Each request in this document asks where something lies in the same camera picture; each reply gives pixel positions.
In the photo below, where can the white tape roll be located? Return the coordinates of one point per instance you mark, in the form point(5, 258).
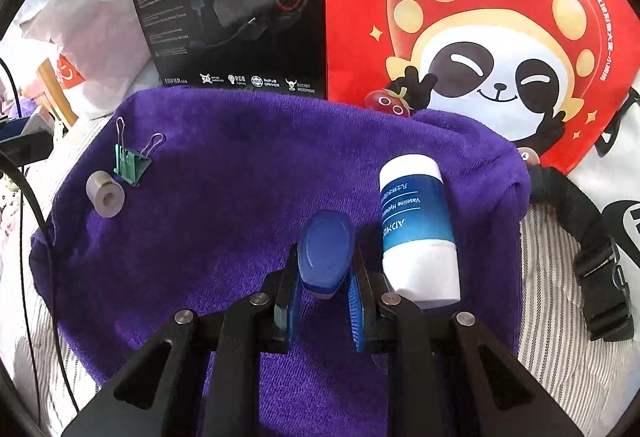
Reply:
point(102, 197)

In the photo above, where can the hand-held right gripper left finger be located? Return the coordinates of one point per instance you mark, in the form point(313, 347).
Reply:
point(295, 277)

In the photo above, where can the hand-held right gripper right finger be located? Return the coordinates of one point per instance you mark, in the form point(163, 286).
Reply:
point(357, 312)

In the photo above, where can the white waist bag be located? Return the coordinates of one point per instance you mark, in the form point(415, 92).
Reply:
point(612, 167)

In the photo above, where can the black headphone box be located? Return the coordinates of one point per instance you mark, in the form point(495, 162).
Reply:
point(175, 17)

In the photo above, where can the white plastic shopping bag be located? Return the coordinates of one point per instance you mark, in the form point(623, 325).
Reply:
point(100, 42)

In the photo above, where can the green binder clip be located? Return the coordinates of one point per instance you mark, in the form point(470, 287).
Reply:
point(131, 167)

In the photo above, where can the small blue-capped bottle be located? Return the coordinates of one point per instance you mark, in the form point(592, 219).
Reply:
point(325, 247)

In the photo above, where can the purple towel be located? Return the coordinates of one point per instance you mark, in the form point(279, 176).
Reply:
point(225, 197)

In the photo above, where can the white and blue bottle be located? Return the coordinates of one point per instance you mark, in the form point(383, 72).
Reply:
point(415, 217)

